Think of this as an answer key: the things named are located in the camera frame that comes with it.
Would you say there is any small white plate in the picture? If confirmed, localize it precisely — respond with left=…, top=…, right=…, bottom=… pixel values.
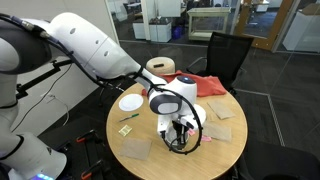
left=118, top=93, right=145, bottom=113

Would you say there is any green pen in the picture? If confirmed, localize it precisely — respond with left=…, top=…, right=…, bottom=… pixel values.
left=119, top=113, right=140, bottom=123

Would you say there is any black padded chair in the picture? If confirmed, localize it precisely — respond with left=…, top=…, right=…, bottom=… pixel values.
left=238, top=139, right=320, bottom=180

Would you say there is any red cloth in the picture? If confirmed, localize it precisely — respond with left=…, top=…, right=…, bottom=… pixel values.
left=141, top=69, right=228, bottom=98

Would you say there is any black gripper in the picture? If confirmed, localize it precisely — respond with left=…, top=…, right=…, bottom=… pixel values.
left=170, top=117, right=196, bottom=151

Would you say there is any white low cabinet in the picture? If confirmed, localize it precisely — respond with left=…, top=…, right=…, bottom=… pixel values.
left=132, top=17, right=173, bottom=44

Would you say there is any beige glass display cabinet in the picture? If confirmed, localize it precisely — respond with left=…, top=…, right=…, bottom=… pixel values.
left=186, top=6, right=232, bottom=42

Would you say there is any black mesh office chair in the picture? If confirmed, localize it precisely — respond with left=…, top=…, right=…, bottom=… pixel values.
left=185, top=31, right=255, bottom=95

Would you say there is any orange handled black clamp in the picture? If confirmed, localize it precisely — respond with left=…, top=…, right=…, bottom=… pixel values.
left=80, top=158, right=111, bottom=180
left=75, top=129, right=103, bottom=145

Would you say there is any large white plate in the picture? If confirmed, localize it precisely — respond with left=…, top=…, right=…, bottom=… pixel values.
left=193, top=103, right=208, bottom=123

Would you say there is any white wall cable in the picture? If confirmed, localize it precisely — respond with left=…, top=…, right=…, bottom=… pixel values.
left=13, top=63, right=75, bottom=132

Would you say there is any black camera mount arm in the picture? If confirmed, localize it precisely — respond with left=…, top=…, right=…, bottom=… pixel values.
left=15, top=59, right=74, bottom=100

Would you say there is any brown paper napkin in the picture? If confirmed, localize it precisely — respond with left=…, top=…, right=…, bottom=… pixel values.
left=202, top=120, right=233, bottom=143
left=119, top=137, right=153, bottom=162
left=206, top=100, right=236, bottom=121

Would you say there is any blue bin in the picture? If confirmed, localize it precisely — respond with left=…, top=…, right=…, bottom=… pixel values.
left=171, top=25, right=183, bottom=40

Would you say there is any wooden door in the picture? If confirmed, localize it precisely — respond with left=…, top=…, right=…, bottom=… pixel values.
left=234, top=0, right=296, bottom=52

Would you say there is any yellow sticky note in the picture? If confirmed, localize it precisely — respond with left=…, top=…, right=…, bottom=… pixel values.
left=118, top=124, right=133, bottom=138

